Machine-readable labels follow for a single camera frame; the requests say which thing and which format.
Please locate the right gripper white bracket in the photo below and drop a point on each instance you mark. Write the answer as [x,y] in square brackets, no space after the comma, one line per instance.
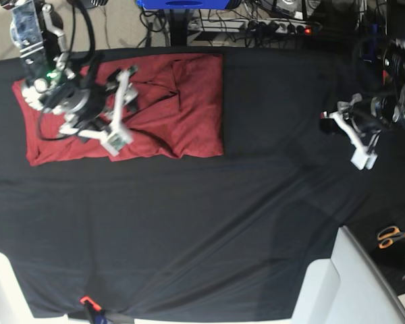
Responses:
[90,111]

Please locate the dark red long-sleeve shirt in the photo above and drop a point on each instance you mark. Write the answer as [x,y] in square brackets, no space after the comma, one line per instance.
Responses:
[180,100]

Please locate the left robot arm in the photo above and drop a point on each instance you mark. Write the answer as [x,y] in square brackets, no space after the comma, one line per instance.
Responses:
[392,94]

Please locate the black table cloth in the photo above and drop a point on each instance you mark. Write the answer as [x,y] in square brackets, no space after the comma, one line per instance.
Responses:
[222,239]

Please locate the white power strip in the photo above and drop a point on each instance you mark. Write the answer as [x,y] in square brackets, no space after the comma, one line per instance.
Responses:
[278,25]

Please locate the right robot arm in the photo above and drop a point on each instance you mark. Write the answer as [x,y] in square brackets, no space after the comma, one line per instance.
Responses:
[37,31]

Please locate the yellow handled scissors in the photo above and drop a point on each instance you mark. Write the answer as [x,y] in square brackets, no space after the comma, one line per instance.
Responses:
[389,235]

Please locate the blue plastic bin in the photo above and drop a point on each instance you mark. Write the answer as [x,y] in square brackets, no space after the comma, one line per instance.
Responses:
[188,4]

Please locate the white foam block right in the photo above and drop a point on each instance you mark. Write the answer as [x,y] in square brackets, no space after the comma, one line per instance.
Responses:
[346,288]

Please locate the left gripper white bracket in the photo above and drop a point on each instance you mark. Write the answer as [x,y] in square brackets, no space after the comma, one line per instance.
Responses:
[361,120]

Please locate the blue and orange clamp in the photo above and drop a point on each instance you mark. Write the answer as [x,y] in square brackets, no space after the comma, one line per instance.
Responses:
[94,313]

